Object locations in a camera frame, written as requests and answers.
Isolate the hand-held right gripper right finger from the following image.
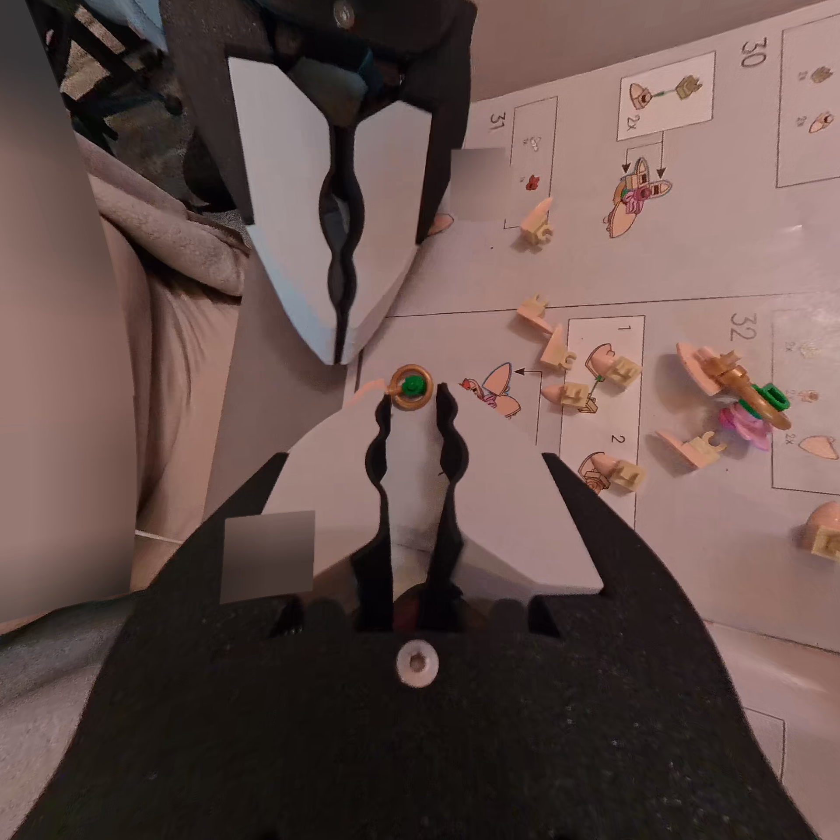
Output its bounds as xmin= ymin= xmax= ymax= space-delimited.
xmin=423 ymin=384 xmax=603 ymax=631

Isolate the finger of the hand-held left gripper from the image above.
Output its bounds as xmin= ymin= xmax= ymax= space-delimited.
xmin=343 ymin=104 xmax=431 ymax=363
xmin=228 ymin=58 xmax=339 ymax=365

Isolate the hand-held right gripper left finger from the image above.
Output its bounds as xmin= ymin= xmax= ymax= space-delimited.
xmin=262 ymin=394 xmax=393 ymax=631

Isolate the gold ring brick green stud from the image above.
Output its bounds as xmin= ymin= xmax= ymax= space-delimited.
xmin=389 ymin=364 xmax=434 ymax=412

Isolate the grey desk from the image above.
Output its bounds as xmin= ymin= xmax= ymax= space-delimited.
xmin=203 ymin=0 xmax=840 ymax=526

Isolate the grey fleece jacket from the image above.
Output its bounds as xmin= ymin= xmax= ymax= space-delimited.
xmin=79 ymin=131 xmax=253 ymax=299

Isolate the peach petal with tan clip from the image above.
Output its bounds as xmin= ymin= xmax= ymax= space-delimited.
xmin=541 ymin=381 xmax=592 ymax=409
xmin=804 ymin=502 xmax=840 ymax=560
xmin=541 ymin=323 xmax=578 ymax=373
xmin=517 ymin=294 xmax=555 ymax=336
xmin=656 ymin=430 xmax=728 ymax=470
xmin=520 ymin=197 xmax=555 ymax=253

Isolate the brick building instruction booklet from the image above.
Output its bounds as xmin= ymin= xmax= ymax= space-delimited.
xmin=344 ymin=33 xmax=840 ymax=788

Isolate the peach flower assembly gold ring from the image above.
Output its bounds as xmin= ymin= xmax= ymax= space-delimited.
xmin=676 ymin=341 xmax=791 ymax=452

